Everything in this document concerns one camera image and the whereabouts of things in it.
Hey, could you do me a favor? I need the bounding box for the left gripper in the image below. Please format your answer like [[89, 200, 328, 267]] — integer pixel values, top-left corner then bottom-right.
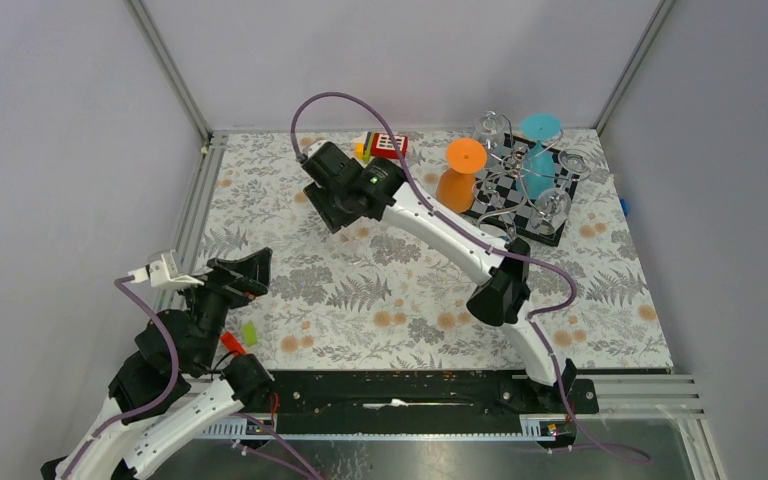
[[173, 247, 274, 371]]

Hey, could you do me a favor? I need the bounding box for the orange wine glass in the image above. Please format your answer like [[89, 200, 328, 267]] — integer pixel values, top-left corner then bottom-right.
[[435, 137, 487, 214]]

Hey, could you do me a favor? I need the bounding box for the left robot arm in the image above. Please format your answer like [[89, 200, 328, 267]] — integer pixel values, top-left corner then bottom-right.
[[41, 248, 277, 479]]

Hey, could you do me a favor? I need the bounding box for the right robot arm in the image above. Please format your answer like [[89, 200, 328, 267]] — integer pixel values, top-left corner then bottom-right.
[[296, 141, 577, 414]]

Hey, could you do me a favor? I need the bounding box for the chrome wine glass rack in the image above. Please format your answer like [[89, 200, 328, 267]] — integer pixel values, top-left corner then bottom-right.
[[473, 129, 577, 241]]

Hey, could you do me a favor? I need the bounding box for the clear wine glass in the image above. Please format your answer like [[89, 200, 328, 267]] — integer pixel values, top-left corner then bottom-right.
[[471, 111, 512, 152], [558, 148, 592, 180]]

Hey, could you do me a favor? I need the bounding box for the teal wine glass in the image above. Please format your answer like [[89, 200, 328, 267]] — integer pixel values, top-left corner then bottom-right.
[[520, 113, 561, 201]]

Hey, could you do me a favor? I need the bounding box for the green small block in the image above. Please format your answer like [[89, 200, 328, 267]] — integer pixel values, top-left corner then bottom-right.
[[240, 322, 258, 346]]

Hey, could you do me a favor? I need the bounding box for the red small block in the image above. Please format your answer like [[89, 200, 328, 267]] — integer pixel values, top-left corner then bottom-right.
[[220, 331, 247, 357]]

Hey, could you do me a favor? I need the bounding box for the colourful toy brick block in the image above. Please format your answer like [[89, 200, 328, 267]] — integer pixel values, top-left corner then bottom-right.
[[351, 132, 409, 164]]

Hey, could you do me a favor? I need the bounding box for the black white chess board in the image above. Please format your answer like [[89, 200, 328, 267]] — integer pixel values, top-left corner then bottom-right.
[[466, 134, 584, 248]]

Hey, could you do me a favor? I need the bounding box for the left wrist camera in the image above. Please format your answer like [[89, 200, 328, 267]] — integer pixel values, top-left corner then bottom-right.
[[128, 249, 205, 291]]

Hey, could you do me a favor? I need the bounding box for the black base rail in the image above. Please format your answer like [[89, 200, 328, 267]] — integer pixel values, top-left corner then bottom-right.
[[243, 370, 599, 437]]

